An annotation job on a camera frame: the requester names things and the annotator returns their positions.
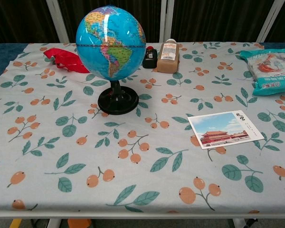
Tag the small black bottle red cap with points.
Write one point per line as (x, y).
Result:
(149, 59)

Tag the orange box under table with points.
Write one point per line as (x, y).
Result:
(79, 223)

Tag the white upright double frame post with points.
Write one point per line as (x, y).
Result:
(165, 19)

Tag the white table leg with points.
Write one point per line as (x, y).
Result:
(239, 223)
(54, 223)

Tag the teal shrimp snack bag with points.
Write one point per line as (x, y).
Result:
(270, 71)

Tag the brown liquid bottle white cap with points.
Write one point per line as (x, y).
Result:
(168, 63)

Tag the floral fruit print tablecloth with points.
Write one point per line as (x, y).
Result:
(133, 166)

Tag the dark pleated curtain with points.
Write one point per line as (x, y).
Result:
(216, 19)

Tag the white slanted frame post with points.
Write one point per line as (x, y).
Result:
(58, 21)
(269, 21)

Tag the palace photo postcard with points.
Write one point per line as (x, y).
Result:
(223, 128)

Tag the blue world globe black stand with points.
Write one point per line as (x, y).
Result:
(109, 40)

